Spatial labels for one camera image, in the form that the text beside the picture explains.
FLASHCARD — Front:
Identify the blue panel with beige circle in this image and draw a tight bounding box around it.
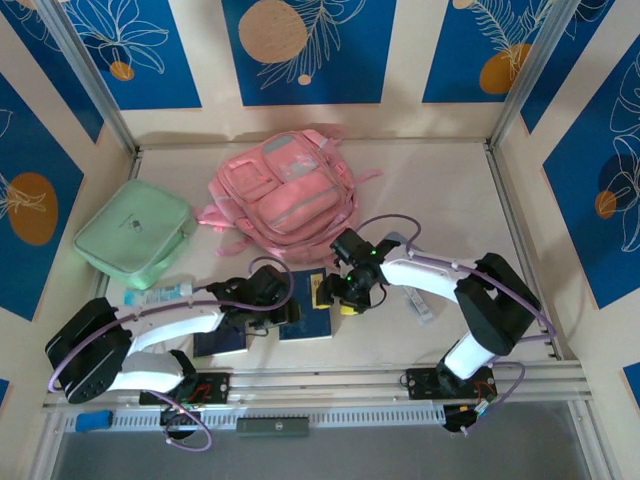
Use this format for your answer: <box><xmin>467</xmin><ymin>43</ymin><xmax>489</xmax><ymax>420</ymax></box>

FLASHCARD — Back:
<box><xmin>221</xmin><ymin>0</ymin><xmax>399</xmax><ymax>107</ymax></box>

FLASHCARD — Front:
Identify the white and teal tube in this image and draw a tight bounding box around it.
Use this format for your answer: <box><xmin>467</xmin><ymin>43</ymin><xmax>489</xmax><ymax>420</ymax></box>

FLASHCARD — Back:
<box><xmin>123</xmin><ymin>282</ymin><xmax>196</xmax><ymax>307</ymax></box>

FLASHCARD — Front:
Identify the aluminium frame post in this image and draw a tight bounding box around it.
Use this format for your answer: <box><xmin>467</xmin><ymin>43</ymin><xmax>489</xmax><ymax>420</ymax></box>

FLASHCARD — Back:
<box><xmin>37</xmin><ymin>0</ymin><xmax>141</xmax><ymax>154</ymax></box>
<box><xmin>487</xmin><ymin>0</ymin><xmax>584</xmax><ymax>149</ymax></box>

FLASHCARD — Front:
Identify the small blue block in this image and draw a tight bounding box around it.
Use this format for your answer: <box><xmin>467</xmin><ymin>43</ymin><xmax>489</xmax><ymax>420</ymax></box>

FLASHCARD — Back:
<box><xmin>74</xmin><ymin>410</ymin><xmax>112</xmax><ymax>432</ymax></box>

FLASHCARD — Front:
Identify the aluminium front rail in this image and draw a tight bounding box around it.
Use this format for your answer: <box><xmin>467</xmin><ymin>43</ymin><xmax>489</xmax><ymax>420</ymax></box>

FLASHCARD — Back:
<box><xmin>42</xmin><ymin>364</ymin><xmax>594</xmax><ymax>414</ymax></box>

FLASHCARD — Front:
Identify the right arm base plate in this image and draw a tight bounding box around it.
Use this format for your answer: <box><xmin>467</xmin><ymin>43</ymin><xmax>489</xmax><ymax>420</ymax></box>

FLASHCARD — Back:
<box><xmin>405</xmin><ymin>367</ymin><xmax>497</xmax><ymax>401</ymax></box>

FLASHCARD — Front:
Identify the mint green zip pouch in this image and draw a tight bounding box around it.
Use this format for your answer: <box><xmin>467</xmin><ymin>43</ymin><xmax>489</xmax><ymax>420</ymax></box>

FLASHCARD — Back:
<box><xmin>73</xmin><ymin>179</ymin><xmax>199</xmax><ymax>292</ymax></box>

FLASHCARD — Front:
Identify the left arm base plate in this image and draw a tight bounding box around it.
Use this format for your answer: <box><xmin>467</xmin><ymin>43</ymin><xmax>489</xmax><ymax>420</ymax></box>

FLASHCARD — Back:
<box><xmin>138</xmin><ymin>372</ymin><xmax>232</xmax><ymax>406</ymax></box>

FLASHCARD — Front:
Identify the small white tube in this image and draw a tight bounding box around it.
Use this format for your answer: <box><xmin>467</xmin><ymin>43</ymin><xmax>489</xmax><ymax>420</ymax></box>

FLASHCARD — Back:
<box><xmin>402</xmin><ymin>284</ymin><xmax>434</xmax><ymax>327</ymax></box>

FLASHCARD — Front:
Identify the grey slotted cable duct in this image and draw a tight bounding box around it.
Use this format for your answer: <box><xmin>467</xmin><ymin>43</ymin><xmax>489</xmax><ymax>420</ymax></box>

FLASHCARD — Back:
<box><xmin>64</xmin><ymin>407</ymin><xmax>446</xmax><ymax>431</ymax></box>

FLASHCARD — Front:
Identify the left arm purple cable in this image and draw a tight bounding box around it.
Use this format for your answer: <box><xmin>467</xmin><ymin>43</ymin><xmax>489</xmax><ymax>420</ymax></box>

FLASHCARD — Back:
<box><xmin>47</xmin><ymin>257</ymin><xmax>296</xmax><ymax>394</ymax></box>

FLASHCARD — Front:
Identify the pink school backpack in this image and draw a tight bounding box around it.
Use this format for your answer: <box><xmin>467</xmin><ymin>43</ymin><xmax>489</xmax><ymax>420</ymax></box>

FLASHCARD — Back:
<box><xmin>196</xmin><ymin>128</ymin><xmax>384</xmax><ymax>264</ymax></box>

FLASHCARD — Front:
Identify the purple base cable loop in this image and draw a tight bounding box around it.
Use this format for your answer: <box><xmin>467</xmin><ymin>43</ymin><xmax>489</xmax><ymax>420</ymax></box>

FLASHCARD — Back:
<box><xmin>459</xmin><ymin>360</ymin><xmax>527</xmax><ymax>437</ymax></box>
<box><xmin>163</xmin><ymin>389</ymin><xmax>214</xmax><ymax>454</ymax></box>

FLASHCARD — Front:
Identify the dark blue yellow-label book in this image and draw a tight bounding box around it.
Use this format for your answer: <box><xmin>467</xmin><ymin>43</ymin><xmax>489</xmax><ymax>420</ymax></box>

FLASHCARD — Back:
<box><xmin>278</xmin><ymin>268</ymin><xmax>334</xmax><ymax>342</ymax></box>
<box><xmin>192</xmin><ymin>324</ymin><xmax>249</xmax><ymax>359</ymax></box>

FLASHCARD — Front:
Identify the blue floral wall panel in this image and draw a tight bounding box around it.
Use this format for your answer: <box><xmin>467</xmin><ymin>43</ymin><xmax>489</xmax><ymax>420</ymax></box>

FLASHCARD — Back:
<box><xmin>542</xmin><ymin>37</ymin><xmax>640</xmax><ymax>311</ymax></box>
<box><xmin>0</xmin><ymin>0</ymin><xmax>105</xmax><ymax>145</ymax></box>
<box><xmin>422</xmin><ymin>0</ymin><xmax>571</xmax><ymax>105</ymax></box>
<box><xmin>63</xmin><ymin>0</ymin><xmax>204</xmax><ymax>111</ymax></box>
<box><xmin>519</xmin><ymin>0</ymin><xmax>640</xmax><ymax>135</ymax></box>
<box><xmin>0</xmin><ymin>72</ymin><xmax>85</xmax><ymax>322</ymax></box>

